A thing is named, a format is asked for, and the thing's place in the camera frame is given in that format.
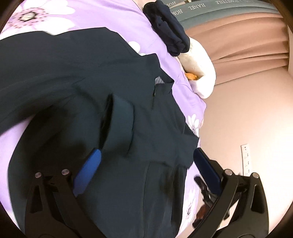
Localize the pink curtain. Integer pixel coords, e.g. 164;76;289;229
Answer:
186;12;290;84

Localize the grey lettered curtain strip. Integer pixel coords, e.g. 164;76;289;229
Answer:
167;1;278;22

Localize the dark navy zip jacket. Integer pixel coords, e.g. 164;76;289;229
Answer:
1;28;199;237

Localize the white wall power strip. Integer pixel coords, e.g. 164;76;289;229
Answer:
241;144;251;176

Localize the folded navy garment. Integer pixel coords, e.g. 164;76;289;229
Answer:
142;1;190;57

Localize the purple floral bed sheet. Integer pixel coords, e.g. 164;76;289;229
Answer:
1;1;205;237

